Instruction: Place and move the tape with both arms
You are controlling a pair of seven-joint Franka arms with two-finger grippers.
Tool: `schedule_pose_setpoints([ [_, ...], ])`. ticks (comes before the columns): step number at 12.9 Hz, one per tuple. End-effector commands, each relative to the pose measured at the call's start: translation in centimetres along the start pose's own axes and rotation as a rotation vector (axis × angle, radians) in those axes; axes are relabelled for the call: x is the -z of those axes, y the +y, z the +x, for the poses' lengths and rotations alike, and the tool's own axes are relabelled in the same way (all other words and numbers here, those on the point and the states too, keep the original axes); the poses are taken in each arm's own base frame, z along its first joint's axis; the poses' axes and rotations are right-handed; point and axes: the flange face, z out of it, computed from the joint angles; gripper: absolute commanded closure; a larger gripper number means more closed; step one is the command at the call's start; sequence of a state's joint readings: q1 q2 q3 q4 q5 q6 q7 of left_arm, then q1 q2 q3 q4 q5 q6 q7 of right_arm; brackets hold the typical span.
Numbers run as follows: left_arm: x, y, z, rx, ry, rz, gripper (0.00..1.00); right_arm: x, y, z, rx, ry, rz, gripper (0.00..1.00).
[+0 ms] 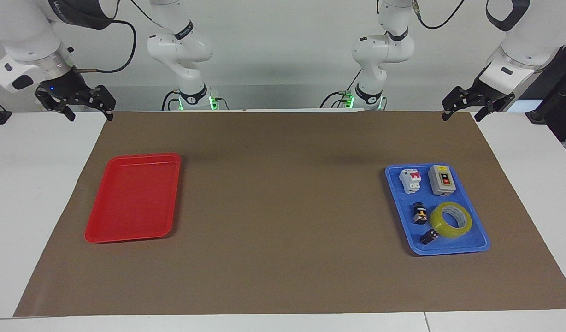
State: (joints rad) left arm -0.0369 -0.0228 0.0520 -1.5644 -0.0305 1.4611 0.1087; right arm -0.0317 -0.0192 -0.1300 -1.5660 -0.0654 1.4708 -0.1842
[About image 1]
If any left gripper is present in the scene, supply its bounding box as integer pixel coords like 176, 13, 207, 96
441, 67, 516, 123

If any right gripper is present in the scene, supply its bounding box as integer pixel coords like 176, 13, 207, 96
34, 66, 117, 123

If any yellow tape roll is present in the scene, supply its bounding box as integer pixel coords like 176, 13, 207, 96
430, 201, 474, 239

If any white circuit breaker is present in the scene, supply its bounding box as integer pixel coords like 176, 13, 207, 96
399, 168, 424, 195

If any red plastic tray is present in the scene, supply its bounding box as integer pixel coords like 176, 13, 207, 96
84, 153, 182, 244

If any blue plastic tray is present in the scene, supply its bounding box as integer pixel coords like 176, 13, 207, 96
384, 163, 491, 256

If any black cable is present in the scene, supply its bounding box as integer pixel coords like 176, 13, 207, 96
413, 0, 466, 31
318, 69, 363, 110
75, 18, 138, 75
161, 89, 183, 112

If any grey push button switch box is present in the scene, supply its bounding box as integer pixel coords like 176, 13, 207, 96
428, 165, 460, 197

